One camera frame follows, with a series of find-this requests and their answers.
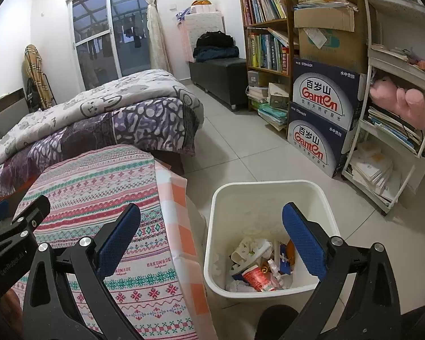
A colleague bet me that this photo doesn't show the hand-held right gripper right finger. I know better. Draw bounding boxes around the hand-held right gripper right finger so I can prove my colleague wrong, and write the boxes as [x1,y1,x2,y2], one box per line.
[279,202,401,340]

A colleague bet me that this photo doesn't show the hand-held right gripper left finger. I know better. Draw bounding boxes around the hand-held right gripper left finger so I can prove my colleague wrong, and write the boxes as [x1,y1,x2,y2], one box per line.
[23,203,141,340]

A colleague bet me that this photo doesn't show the orange brown wrapper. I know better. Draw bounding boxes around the orange brown wrapper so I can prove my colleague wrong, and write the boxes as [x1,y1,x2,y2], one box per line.
[286,240,299,267]

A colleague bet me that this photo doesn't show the blue packet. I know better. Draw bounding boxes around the blue packet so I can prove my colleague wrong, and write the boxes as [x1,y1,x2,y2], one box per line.
[274,243,294,275]

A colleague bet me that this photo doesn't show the white tissue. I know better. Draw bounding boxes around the white tissue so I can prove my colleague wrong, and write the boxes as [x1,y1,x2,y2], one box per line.
[269,267,294,290]

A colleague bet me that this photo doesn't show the white green printed packet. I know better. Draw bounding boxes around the white green printed packet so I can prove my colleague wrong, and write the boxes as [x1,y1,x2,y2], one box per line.
[230,237,272,263]

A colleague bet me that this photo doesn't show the red snack packet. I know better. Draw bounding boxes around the red snack packet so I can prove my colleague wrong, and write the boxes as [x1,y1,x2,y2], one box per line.
[241,265,275,292]

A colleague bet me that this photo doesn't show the white plastic bin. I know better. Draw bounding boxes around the white plastic bin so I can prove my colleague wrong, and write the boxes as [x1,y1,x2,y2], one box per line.
[203,180,341,300]

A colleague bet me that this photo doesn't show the white grey paper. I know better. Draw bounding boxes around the white grey paper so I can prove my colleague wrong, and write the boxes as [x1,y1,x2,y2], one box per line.
[226,280,250,293]

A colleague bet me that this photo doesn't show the patterned knit tablecloth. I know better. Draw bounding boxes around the patterned knit tablecloth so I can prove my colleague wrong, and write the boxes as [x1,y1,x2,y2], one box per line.
[12,144,192,340]

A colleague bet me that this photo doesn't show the grey padded headboard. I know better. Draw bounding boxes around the grey padded headboard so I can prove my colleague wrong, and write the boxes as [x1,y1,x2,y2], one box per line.
[0,88,27,149]

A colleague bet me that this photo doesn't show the stack of white papers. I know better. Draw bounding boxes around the stack of white papers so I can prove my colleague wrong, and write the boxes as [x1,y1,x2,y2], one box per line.
[349,145,402,202]

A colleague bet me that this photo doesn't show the blue water carton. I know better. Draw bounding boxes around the blue water carton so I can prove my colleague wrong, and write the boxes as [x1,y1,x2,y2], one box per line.
[287,102,362,179]
[292,57,369,131]

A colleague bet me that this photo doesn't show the purple patterned blanket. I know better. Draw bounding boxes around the purple patterned blanket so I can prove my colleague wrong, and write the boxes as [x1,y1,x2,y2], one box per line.
[0,95,203,201]

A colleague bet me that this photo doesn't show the stack of green booklets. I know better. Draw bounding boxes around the stack of green booklets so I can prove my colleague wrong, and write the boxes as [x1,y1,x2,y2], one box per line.
[258,103,289,130]

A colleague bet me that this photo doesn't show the stack of flat books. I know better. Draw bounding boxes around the stack of flat books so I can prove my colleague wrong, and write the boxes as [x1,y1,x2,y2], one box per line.
[365,104,424,154]

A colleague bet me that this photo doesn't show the small pale cardboard box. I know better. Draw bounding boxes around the small pale cardboard box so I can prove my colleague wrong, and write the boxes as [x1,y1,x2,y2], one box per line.
[267,82,291,109]

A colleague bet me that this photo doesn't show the yellow plaid coat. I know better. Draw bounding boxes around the yellow plaid coat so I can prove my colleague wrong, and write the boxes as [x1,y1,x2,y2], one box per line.
[24,44,55,112]

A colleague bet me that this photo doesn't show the stack of white books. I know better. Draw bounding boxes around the stack of white books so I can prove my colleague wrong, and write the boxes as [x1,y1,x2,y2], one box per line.
[247,86,270,101]

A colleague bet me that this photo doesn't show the pink plush toy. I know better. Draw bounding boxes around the pink plush toy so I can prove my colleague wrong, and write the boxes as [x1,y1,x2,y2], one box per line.
[370,76,425,130]

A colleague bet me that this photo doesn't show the row of hanging clothes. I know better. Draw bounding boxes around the row of hanging clothes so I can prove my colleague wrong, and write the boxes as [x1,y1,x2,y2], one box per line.
[81,16,144,61]

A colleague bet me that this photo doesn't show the black storage bench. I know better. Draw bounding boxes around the black storage bench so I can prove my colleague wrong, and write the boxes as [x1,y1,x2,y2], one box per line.
[189,57,248,110]

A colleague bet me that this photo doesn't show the row of thick books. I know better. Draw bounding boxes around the row of thick books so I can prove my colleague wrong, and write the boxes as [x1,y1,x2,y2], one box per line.
[247,28,291,75]

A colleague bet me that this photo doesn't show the brown cardboard box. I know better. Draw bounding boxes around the brown cardboard box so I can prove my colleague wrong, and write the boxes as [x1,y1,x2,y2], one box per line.
[293,5,371,75]

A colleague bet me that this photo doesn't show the glass sliding door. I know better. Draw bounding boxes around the glass sliding door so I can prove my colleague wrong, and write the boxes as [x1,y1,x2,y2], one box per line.
[66,0,152,91]

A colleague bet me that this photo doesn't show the stack of thin booklets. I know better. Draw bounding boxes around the stack of thin booklets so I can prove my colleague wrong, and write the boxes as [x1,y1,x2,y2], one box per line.
[371,44,411,61]

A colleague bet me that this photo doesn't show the dark blue clothes pile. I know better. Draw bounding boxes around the dark blue clothes pile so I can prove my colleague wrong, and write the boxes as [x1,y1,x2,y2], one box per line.
[193,45,240,61]

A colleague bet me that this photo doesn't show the cream lace curtain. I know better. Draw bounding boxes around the cream lace curtain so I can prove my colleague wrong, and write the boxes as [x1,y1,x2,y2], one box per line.
[139,0,173,75]

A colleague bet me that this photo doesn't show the wooden bookshelf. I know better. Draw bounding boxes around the wooden bookshelf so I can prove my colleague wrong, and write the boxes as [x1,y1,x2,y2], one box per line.
[235,0,298,130]

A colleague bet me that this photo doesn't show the black bag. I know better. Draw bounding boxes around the black bag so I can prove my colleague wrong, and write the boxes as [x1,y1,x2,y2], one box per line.
[195,31,234,48]

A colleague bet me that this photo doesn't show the white dotted cabinet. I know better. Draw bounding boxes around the white dotted cabinet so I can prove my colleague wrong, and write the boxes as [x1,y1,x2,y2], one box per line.
[177,10,225,75]

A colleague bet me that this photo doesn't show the row of slim books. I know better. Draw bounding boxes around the row of slim books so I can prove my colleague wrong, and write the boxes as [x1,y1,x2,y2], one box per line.
[241,0,287,27]

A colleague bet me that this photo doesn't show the white shelf rack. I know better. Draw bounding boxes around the white shelf rack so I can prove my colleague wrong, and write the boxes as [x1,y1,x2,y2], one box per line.
[342,0,425,216]

